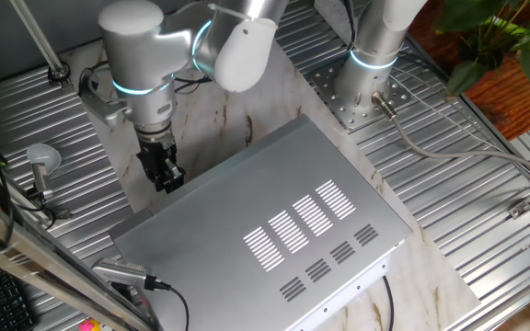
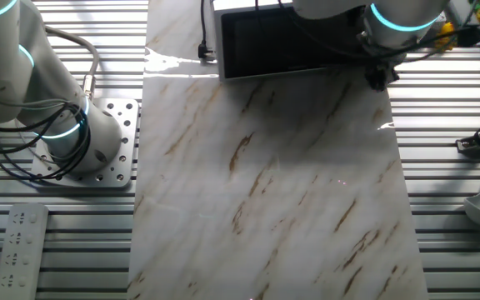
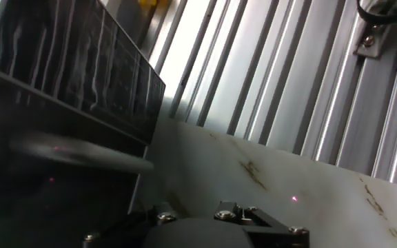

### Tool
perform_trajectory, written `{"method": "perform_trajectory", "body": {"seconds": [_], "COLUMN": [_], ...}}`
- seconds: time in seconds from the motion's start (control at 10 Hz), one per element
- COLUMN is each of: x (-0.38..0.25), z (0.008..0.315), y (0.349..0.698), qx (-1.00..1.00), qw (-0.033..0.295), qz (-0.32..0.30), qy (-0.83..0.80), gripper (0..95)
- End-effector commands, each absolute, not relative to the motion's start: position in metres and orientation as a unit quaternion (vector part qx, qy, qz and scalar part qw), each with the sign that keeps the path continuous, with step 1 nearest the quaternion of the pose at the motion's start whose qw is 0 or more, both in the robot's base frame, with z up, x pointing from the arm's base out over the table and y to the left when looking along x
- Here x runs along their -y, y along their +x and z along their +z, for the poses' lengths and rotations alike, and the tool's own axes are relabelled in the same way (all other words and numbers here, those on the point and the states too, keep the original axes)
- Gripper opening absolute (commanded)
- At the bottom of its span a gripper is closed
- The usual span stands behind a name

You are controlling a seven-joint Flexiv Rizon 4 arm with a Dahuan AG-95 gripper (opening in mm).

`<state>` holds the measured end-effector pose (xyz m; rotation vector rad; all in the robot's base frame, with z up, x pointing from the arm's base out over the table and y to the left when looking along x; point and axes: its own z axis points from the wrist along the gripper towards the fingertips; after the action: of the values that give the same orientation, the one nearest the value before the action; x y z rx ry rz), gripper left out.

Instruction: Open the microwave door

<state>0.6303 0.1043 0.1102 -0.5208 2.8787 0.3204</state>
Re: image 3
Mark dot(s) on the silver pole with black base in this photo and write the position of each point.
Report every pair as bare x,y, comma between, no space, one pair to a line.
371,44

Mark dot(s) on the silver microwave housing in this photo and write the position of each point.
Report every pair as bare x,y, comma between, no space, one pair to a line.
64,51

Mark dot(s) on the yellow octopus toy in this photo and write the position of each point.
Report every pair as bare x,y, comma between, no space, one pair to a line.
148,2

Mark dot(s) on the marble pattern table mat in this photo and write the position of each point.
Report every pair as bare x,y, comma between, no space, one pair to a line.
305,172

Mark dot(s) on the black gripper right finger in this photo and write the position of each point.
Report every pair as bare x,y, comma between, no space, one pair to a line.
274,239

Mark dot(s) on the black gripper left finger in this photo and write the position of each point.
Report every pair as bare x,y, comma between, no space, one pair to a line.
126,230

